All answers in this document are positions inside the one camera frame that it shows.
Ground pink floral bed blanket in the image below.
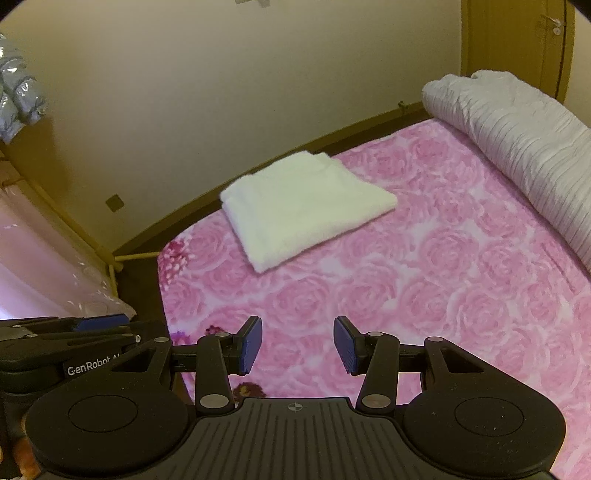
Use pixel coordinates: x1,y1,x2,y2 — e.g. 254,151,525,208
158,120,590,479

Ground silver puffer jacket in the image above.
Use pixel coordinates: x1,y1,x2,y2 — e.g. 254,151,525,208
0,35,46,145

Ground white knit sweater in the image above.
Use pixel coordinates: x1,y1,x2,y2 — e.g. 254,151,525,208
221,151,398,273

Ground brown wooden door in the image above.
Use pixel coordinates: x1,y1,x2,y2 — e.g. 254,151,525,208
461,0,575,102

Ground wooden rack frame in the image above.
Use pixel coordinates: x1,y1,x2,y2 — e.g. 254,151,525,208
1,150,159,297

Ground person left hand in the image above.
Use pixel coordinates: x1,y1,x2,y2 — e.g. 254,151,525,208
1,437,41,480

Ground pink plastic storage cover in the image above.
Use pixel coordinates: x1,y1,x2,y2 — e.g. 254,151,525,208
1,185,136,320

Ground striped grey folded quilt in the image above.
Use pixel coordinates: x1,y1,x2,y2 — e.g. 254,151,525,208
422,70,590,266

